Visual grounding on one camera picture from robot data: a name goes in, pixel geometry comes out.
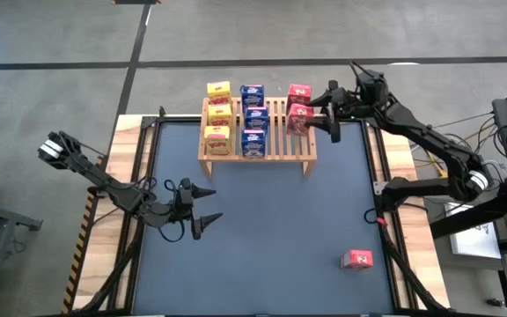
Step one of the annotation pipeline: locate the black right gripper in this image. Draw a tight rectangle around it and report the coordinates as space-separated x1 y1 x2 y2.
306 80 369 144

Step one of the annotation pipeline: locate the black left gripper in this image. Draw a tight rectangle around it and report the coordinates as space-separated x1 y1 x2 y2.
156 178 224 240

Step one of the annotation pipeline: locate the red Froot Loops cereal box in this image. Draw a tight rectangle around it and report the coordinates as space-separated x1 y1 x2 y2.
339 248 375 270
285 103 315 136
286 83 313 107

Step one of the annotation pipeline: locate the yellow Corn Pops cereal box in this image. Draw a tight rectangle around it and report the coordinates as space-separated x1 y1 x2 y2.
206 80 232 106
208 103 234 128
203 125 231 156

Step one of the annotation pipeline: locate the blue Frosted Flakes cereal box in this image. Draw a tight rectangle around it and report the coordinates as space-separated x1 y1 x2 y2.
240 129 267 159
239 84 266 109
244 107 270 132

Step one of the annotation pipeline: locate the wooden slatted shelf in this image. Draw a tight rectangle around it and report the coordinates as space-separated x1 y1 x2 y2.
197 97 319 179

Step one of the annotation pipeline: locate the black stand beam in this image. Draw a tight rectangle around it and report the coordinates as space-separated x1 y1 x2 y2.
429 175 507 241

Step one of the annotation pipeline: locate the white board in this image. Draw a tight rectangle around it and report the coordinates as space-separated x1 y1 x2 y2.
445 202 503 260

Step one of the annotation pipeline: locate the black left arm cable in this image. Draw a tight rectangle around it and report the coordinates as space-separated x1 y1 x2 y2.
160 219 187 244

